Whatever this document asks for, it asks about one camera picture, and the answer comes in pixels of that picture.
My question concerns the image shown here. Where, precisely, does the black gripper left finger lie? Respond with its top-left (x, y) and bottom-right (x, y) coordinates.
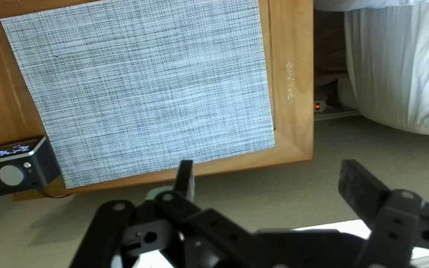
top-left (69, 158), bottom-right (256, 268)

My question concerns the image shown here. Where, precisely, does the white bed duvet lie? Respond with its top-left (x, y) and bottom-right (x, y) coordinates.
top-left (315, 0), bottom-right (429, 139)

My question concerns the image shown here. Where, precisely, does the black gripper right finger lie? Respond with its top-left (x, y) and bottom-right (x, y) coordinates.
top-left (336, 158), bottom-right (429, 268)

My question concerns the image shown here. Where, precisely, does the grey woven placemat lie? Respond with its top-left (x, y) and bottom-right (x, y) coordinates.
top-left (0, 0), bottom-right (276, 191)

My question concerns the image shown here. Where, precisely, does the power strip with orange light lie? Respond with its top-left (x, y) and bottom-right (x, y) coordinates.
top-left (312, 73), bottom-right (361, 124)

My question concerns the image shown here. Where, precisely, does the wooden side table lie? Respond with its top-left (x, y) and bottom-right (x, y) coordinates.
top-left (0, 0), bottom-right (315, 203)

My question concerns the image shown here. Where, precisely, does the black cube alarm clock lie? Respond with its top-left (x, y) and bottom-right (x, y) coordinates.
top-left (0, 136), bottom-right (62, 199)

